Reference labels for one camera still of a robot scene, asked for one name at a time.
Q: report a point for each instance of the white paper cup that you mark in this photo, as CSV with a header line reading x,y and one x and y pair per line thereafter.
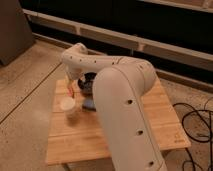
x,y
70,107

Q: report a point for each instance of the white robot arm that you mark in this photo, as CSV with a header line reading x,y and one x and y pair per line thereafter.
x,y
119,84

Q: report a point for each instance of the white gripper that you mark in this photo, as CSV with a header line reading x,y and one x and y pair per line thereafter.
x,y
72,73

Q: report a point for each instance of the red pepper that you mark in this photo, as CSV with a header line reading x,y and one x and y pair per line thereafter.
x,y
70,89

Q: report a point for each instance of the dark ceramic bowl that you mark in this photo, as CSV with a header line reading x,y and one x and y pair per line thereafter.
x,y
86,83

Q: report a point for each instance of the grey cabinet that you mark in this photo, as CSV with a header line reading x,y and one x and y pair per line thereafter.
x,y
15,33

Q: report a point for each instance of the white wall rail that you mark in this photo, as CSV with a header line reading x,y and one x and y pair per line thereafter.
x,y
163,50

